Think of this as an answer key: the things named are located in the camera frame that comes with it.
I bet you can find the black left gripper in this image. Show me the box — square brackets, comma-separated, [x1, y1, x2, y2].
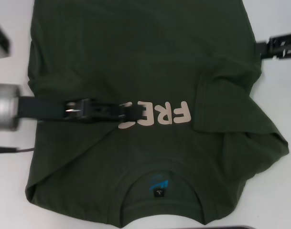
[17, 95, 141, 124]

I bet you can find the dark green FREE! t-shirt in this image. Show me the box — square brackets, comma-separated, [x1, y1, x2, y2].
[24, 0, 289, 213]

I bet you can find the dark robot torso edge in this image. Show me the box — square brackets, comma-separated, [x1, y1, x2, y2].
[140, 225, 252, 229]

